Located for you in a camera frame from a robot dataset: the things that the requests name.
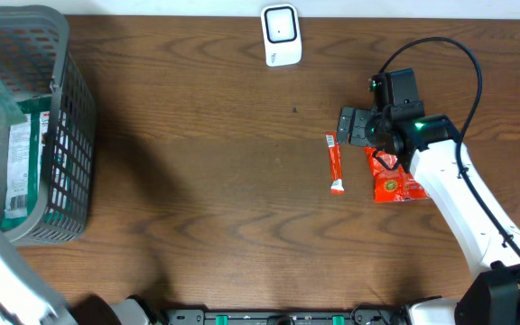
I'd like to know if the thin red stick packet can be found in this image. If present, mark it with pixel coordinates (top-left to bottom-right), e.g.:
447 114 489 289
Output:
326 132 345 194

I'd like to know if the orange-red snack bag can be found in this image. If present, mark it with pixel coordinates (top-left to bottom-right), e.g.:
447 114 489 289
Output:
364 147 429 203

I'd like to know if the green white packet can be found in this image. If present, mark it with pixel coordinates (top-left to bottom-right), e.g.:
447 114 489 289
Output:
0 96 51 231

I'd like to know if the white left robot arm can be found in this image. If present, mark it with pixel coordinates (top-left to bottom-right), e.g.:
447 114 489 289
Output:
0 230 161 325

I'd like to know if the white barcode scanner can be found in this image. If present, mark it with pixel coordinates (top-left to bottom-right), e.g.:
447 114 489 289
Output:
260 4 302 67

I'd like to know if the grey mesh plastic basket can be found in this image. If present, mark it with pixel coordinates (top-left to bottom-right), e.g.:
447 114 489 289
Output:
0 5 98 246

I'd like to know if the black mounting rail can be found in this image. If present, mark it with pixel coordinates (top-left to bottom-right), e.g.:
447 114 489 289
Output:
162 306 411 325

